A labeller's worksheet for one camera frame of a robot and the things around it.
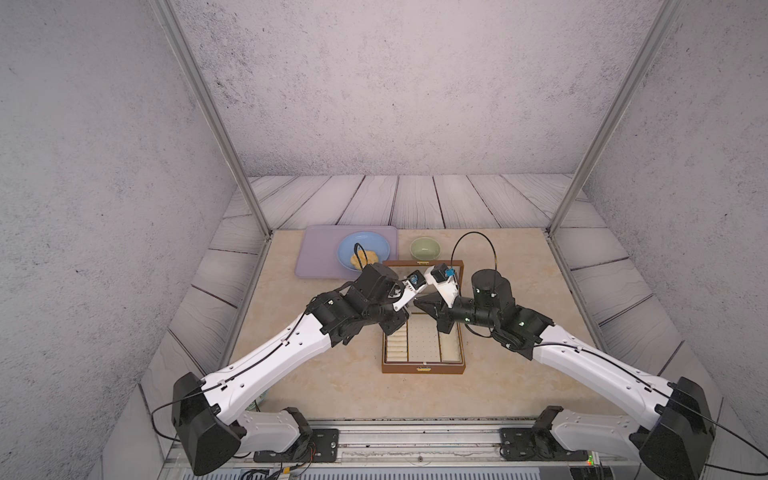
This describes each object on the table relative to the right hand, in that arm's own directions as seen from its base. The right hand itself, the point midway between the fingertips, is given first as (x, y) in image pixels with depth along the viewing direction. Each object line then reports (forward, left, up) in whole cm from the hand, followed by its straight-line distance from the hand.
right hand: (417, 304), depth 71 cm
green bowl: (+36, -5, -21) cm, 42 cm away
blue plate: (+41, +16, -22) cm, 50 cm away
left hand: (+1, +2, -2) cm, 3 cm away
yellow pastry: (+33, +16, -22) cm, 43 cm away
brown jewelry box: (-2, -1, -20) cm, 20 cm away
